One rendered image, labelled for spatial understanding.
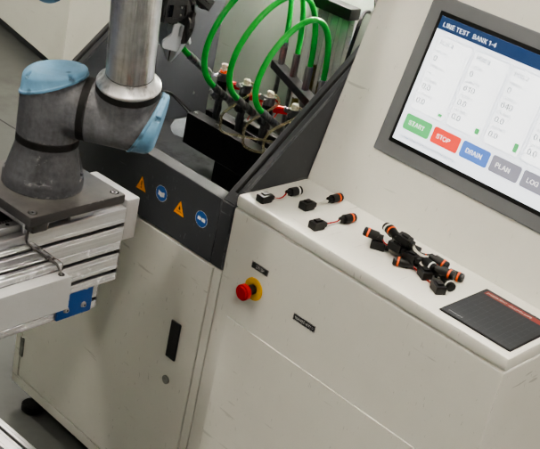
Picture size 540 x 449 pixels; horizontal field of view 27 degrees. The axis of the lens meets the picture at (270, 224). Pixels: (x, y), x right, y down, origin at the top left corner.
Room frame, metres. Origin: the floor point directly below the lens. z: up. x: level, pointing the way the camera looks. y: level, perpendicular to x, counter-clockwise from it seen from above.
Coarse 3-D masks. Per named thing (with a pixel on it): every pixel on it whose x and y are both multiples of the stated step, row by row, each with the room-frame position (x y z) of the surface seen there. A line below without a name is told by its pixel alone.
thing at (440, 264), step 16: (384, 224) 2.06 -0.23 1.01; (384, 240) 2.01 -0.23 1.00; (400, 240) 1.98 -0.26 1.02; (400, 256) 2.00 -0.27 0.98; (416, 256) 1.95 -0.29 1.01; (432, 256) 1.95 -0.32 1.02; (416, 272) 1.94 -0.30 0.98; (432, 272) 1.93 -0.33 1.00; (448, 272) 1.91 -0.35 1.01; (432, 288) 1.88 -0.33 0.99; (448, 288) 1.89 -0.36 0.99
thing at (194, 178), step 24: (96, 144) 2.43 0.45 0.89; (96, 168) 2.42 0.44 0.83; (120, 168) 2.37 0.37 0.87; (144, 168) 2.32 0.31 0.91; (168, 168) 2.27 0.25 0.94; (168, 192) 2.26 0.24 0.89; (192, 192) 2.21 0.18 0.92; (216, 192) 2.18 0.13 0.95; (144, 216) 2.30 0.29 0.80; (168, 216) 2.25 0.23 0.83; (192, 216) 2.20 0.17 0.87; (216, 216) 2.16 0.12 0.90; (192, 240) 2.19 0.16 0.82
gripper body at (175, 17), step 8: (168, 0) 2.18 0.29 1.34; (176, 0) 2.19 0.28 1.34; (184, 0) 2.21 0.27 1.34; (192, 0) 2.23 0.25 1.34; (168, 8) 2.19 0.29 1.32; (176, 8) 2.20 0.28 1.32; (184, 8) 2.22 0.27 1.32; (192, 8) 2.24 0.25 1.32; (160, 16) 2.19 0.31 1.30; (168, 16) 2.19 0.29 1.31; (176, 16) 2.21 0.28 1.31; (184, 16) 2.22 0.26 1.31
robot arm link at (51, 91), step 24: (24, 72) 1.84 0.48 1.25; (48, 72) 1.83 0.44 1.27; (72, 72) 1.84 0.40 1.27; (24, 96) 1.82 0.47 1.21; (48, 96) 1.81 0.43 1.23; (72, 96) 1.82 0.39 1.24; (24, 120) 1.82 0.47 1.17; (48, 120) 1.81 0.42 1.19; (72, 120) 1.81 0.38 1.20; (48, 144) 1.81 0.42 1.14
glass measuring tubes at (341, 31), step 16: (320, 0) 2.71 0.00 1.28; (336, 0) 2.70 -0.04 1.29; (320, 16) 2.74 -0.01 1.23; (336, 16) 2.68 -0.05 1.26; (352, 16) 2.65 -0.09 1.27; (320, 32) 2.70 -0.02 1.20; (336, 32) 2.70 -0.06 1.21; (352, 32) 2.67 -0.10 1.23; (304, 48) 2.73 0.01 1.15; (320, 48) 2.71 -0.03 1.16; (336, 48) 2.66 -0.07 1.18; (304, 64) 2.73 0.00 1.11; (320, 64) 2.71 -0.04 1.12; (336, 64) 2.66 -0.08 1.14
